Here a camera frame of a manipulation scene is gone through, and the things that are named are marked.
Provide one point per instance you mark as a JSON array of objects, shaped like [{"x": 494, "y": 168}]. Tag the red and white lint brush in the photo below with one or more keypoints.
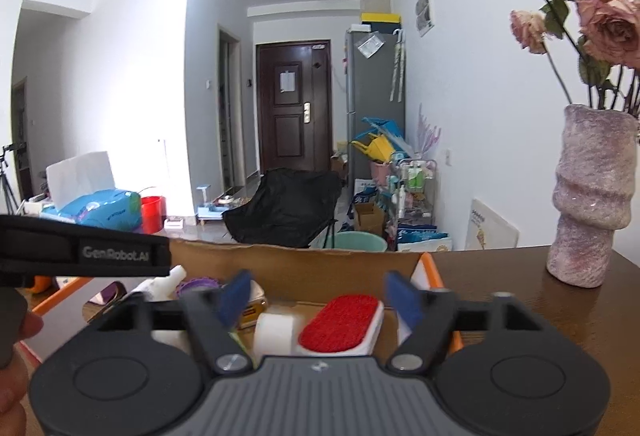
[{"x": 340, "y": 321}]

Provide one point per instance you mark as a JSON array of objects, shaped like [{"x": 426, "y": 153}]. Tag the blue and white bag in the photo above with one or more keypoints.
[{"x": 425, "y": 238}]

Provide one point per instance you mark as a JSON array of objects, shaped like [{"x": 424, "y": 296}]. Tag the small blue white stand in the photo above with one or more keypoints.
[{"x": 207, "y": 211}]

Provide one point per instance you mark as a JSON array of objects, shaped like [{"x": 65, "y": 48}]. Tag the brown cardboard carton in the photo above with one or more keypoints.
[{"x": 369, "y": 218}]

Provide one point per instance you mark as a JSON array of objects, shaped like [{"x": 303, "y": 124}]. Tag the white paper notice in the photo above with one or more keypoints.
[{"x": 287, "y": 81}]

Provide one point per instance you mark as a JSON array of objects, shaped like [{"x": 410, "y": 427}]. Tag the grey refrigerator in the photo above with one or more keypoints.
[{"x": 370, "y": 90}]

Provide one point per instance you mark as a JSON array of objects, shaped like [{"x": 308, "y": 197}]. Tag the black tripod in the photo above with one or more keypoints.
[{"x": 6, "y": 181}]

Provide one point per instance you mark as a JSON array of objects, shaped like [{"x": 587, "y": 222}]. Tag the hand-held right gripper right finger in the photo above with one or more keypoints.
[{"x": 400, "y": 296}]

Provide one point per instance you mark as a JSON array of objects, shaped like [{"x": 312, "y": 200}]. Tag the white leaning board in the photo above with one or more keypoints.
[{"x": 492, "y": 228}]

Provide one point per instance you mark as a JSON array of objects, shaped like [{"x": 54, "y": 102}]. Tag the white lotion bottle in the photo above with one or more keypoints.
[{"x": 272, "y": 333}]

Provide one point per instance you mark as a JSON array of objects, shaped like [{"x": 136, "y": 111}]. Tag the white wall socket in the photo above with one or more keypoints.
[{"x": 449, "y": 157}]

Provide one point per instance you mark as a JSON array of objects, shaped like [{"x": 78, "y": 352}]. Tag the white folded umbrella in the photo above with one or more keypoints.
[{"x": 398, "y": 65}]

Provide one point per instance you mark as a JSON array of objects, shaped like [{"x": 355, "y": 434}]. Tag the dark brown door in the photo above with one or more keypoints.
[{"x": 292, "y": 130}]

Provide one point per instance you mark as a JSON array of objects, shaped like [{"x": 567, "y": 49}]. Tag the green plastic basin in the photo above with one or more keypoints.
[{"x": 350, "y": 241}]

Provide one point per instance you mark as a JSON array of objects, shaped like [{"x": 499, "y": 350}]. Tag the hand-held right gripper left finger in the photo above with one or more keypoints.
[{"x": 235, "y": 296}]

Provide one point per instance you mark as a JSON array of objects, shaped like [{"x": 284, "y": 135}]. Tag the pink textured vase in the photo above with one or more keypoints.
[{"x": 590, "y": 196}]

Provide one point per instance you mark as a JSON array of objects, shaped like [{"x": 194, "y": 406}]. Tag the red bucket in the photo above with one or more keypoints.
[{"x": 151, "y": 215}]

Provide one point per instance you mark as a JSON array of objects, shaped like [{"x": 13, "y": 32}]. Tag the white trolley rack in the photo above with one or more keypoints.
[{"x": 412, "y": 196}]

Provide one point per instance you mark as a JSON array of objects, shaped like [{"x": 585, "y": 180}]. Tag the bunch of dried pink roses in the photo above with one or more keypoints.
[{"x": 610, "y": 23}]

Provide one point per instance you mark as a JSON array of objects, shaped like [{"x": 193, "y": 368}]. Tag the clear plastic bag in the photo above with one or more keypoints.
[{"x": 371, "y": 45}]

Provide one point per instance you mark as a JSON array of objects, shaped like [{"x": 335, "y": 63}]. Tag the yellow box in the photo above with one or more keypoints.
[{"x": 381, "y": 20}]

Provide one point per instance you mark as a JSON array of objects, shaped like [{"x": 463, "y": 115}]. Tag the purple feather decoration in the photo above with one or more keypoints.
[{"x": 430, "y": 135}]

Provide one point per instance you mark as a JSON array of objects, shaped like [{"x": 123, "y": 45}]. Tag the pink bin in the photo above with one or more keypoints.
[{"x": 380, "y": 173}]

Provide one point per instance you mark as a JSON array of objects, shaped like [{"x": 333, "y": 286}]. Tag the red cardboard box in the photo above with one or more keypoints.
[{"x": 325, "y": 271}]

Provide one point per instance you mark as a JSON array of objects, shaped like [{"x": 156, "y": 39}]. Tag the blue tissue box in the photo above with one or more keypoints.
[{"x": 100, "y": 208}]

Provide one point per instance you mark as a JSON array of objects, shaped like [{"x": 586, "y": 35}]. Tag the white spray bottle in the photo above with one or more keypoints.
[{"x": 160, "y": 288}]

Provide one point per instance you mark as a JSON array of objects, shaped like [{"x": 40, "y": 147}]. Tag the person's left hand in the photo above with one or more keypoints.
[{"x": 10, "y": 391}]

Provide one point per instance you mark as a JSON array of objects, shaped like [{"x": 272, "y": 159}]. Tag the blue plastic stool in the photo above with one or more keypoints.
[{"x": 387, "y": 128}]

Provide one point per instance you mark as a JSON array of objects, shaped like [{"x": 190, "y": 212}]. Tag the black folding chair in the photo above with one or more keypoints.
[{"x": 282, "y": 208}]

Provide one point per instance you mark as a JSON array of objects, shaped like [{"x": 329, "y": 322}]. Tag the yellow plastic stool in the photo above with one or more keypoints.
[{"x": 377, "y": 148}]

